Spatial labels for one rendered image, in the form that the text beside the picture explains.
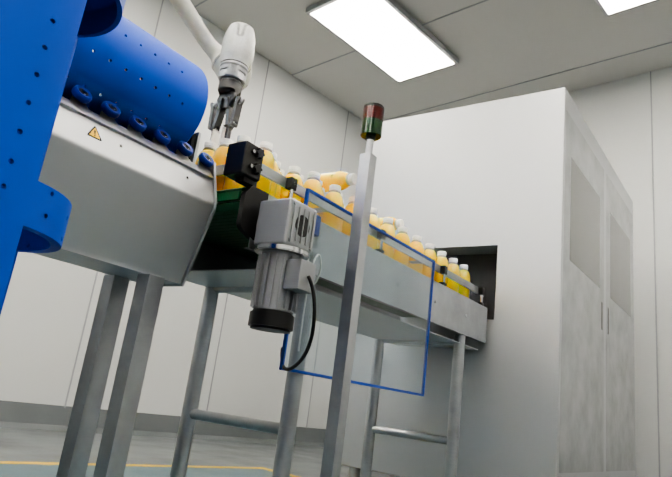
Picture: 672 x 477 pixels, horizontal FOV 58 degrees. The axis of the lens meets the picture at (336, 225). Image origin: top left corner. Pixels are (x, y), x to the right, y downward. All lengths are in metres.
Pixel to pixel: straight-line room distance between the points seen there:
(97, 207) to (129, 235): 0.11
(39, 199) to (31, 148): 0.07
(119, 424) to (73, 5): 0.92
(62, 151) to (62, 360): 3.25
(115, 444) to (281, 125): 4.65
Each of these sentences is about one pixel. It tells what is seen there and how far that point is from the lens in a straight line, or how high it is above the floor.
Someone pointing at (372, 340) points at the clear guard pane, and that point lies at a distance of 1.96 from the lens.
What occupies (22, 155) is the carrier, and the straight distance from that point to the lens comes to 0.91.
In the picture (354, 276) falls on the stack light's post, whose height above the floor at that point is 0.72.
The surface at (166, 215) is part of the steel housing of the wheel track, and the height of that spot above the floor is 0.77.
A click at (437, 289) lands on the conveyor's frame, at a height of 0.87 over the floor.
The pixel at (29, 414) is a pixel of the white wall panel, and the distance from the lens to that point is 4.49.
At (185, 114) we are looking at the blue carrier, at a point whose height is 1.03.
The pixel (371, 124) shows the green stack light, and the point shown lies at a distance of 1.83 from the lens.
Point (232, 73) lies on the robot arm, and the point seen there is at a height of 1.33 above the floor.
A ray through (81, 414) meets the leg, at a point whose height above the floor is 0.28.
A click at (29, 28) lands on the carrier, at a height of 0.82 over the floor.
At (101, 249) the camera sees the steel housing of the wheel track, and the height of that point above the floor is 0.65.
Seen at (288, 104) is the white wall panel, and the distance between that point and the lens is 6.02.
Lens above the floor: 0.38
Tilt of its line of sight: 16 degrees up
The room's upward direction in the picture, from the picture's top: 7 degrees clockwise
